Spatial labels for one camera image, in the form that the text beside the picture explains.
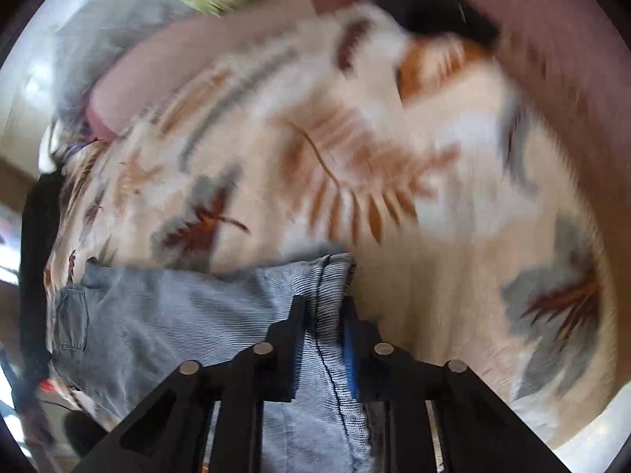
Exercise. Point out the grey denim garment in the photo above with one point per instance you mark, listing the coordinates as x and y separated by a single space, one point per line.
197 305

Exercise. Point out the cream leaf print blanket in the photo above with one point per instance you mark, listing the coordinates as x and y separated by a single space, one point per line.
443 266

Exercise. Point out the dark cloth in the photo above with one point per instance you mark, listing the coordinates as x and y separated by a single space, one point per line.
434 15

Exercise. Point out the black cloth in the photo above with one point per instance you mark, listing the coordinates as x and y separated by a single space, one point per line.
37 256

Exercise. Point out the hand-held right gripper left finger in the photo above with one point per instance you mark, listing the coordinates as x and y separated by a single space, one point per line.
297 357

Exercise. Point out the white purple patterned cloth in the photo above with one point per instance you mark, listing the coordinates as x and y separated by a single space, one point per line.
74 150

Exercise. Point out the grey pillow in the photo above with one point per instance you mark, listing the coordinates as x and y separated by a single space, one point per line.
123 34

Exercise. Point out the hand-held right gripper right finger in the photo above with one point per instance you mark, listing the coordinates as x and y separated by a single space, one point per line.
351 354

